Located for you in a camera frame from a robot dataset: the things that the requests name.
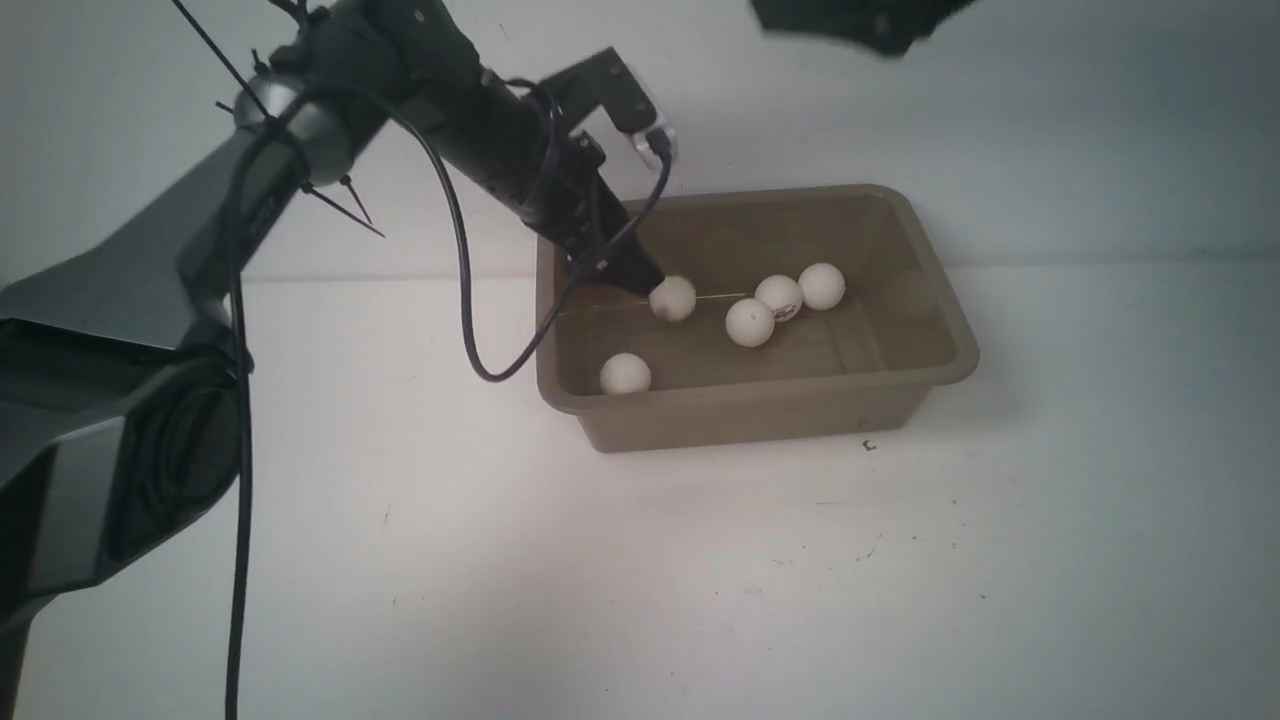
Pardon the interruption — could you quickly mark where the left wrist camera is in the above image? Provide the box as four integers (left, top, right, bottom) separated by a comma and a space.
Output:
538, 46, 678, 170

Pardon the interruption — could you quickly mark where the white ping-pong ball hidden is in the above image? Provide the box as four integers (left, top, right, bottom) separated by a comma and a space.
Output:
754, 274, 805, 323

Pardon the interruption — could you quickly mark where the tan plastic bin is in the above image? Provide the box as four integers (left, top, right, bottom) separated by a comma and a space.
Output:
535, 184, 980, 454

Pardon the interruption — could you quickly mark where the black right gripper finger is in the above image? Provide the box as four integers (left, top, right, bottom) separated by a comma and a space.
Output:
750, 1, 973, 56

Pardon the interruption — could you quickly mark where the left camera cable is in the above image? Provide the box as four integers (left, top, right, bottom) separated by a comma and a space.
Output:
221, 79, 676, 720

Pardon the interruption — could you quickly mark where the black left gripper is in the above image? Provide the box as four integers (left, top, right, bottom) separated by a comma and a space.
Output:
520, 129, 667, 299

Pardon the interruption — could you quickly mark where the white ping-pong ball with mark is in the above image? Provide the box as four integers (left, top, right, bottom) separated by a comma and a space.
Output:
599, 354, 652, 396

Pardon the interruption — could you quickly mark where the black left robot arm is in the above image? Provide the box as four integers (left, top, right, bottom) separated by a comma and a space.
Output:
3, 1, 677, 719

